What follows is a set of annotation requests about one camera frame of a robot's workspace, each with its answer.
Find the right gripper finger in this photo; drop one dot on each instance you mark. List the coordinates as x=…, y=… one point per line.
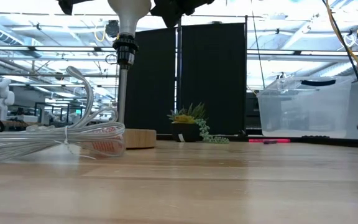
x=159, y=7

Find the lamp with round wooden base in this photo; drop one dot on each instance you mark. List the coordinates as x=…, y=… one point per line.
x=125, y=53

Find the black room divider panel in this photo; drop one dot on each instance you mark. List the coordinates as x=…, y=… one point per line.
x=213, y=77

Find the potted succulent plant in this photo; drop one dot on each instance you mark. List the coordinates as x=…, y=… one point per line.
x=186, y=127

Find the pink pen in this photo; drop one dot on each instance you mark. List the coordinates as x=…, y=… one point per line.
x=256, y=140

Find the clear plastic storage bin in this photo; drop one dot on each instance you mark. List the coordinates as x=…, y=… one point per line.
x=303, y=112

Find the dark purple pen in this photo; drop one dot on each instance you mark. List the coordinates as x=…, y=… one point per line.
x=270, y=142

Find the black aluminium table frame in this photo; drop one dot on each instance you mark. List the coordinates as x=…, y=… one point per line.
x=322, y=141

